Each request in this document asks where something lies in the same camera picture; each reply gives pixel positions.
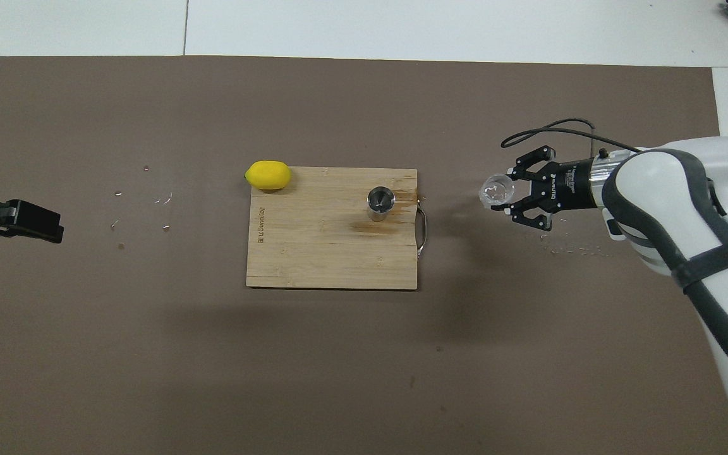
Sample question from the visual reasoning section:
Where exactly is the small clear glass cup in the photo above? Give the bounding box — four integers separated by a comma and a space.
479, 174, 516, 211

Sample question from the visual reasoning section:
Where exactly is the steel cocktail jigger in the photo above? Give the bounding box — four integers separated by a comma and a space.
366, 186, 396, 223

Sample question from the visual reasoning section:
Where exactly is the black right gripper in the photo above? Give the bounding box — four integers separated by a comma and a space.
504, 145, 598, 231

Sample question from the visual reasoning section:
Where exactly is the wooden cutting board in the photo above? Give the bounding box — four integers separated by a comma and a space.
246, 167, 429, 291

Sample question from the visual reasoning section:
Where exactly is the brown table mat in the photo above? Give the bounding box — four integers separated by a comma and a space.
0, 56, 728, 455

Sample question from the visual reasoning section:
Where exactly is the yellow lemon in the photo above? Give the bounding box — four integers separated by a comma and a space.
245, 161, 292, 191

